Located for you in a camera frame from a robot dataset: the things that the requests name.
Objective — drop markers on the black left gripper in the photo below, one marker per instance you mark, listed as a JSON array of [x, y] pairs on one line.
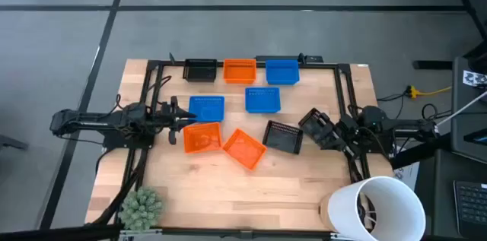
[[173, 119]]

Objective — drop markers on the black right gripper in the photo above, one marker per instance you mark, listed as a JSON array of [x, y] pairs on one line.
[[346, 134]]

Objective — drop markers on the black plastic basket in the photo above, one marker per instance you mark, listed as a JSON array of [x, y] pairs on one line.
[[199, 70], [312, 123], [283, 137]]

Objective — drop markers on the blue plastic basket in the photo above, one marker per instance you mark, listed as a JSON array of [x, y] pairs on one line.
[[282, 72], [209, 110], [262, 100]]

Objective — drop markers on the orange plastic basket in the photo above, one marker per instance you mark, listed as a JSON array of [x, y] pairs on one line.
[[244, 149], [239, 71], [202, 138]]

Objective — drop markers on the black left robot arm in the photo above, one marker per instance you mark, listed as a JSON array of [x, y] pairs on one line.
[[95, 119]]

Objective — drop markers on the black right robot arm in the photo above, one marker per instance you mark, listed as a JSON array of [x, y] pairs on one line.
[[403, 125]]

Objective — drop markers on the yellow power plug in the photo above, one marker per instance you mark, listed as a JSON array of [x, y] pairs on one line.
[[410, 92]]

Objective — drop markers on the white cylindrical bucket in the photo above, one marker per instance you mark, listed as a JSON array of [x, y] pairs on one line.
[[399, 203]]

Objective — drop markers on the green artificial plant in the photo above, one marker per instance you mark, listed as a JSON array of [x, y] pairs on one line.
[[141, 208]]

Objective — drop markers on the white rod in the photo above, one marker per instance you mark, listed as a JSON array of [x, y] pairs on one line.
[[460, 110]]

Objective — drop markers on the black desk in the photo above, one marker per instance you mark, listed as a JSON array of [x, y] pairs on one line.
[[468, 119]]

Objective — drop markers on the white patterned paper sheet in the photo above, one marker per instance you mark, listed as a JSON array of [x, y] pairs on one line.
[[473, 78]]

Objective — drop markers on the black keyboard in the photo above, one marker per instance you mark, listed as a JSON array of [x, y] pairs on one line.
[[472, 207]]

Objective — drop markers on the black metal rig frame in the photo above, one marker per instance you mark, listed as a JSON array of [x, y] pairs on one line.
[[344, 69]]

